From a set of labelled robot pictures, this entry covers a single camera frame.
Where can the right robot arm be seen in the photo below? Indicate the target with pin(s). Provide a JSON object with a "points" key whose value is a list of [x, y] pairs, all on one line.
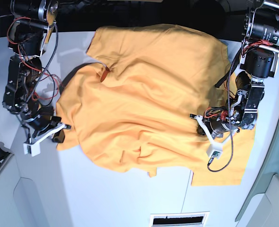
{"points": [[28, 35]]}

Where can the yellow t-shirt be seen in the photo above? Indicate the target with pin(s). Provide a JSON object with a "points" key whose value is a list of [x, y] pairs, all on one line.
{"points": [[130, 109]]}

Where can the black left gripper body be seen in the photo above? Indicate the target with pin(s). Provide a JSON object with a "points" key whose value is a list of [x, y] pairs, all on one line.
{"points": [[217, 121]]}

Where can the white vent grille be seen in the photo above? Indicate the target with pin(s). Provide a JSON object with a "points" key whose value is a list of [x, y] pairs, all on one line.
{"points": [[194, 219]]}

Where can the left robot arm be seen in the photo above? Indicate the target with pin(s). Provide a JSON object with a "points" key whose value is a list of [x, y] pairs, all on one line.
{"points": [[256, 60]]}

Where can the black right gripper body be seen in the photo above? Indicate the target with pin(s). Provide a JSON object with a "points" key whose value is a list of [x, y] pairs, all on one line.
{"points": [[42, 120]]}

